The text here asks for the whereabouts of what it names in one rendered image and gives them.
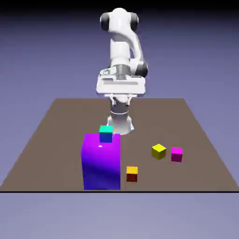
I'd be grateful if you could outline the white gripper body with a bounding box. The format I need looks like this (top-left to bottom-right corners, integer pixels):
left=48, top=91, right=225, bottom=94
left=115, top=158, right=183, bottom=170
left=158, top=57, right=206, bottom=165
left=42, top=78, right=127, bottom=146
left=96, top=75, right=147, bottom=98

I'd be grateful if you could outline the small teal cube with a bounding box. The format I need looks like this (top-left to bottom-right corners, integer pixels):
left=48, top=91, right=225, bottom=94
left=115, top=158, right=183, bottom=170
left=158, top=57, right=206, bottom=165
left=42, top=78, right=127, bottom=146
left=98, top=125, right=114, bottom=144

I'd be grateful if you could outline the small yellow cube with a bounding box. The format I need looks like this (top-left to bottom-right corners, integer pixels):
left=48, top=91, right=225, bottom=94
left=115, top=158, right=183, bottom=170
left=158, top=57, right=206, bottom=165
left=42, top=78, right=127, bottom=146
left=151, top=143, right=167, bottom=161

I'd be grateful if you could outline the small magenta cube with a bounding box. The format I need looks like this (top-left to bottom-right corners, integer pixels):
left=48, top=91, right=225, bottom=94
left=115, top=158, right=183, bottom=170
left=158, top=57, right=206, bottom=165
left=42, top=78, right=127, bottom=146
left=171, top=147, right=183, bottom=163

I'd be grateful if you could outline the small orange cube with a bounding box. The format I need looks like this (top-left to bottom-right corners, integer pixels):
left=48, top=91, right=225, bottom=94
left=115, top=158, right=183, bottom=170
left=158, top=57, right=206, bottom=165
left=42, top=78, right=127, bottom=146
left=126, top=166, right=139, bottom=183

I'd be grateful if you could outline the large purple box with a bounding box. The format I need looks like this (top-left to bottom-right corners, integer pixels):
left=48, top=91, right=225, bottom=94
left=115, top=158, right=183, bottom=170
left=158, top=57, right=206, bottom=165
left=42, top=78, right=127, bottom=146
left=81, top=133, right=121, bottom=191

